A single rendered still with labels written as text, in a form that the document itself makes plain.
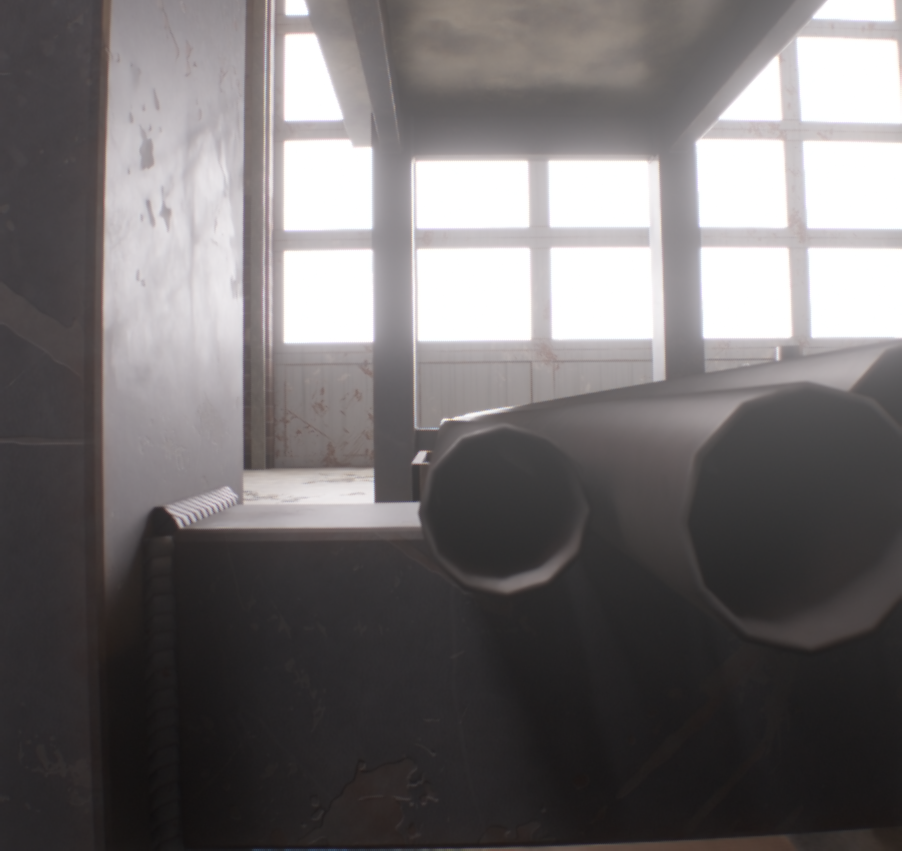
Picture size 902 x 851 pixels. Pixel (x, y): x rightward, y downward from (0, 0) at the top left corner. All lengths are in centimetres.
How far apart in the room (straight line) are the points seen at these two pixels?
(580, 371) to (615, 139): 207
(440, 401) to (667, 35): 240
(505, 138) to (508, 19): 34
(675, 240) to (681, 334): 19
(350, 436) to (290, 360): 47
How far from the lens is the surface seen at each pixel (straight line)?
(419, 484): 93
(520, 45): 124
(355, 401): 339
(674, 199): 147
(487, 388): 337
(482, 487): 18
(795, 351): 67
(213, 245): 17
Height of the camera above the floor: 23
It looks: 2 degrees up
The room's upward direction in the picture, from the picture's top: 1 degrees counter-clockwise
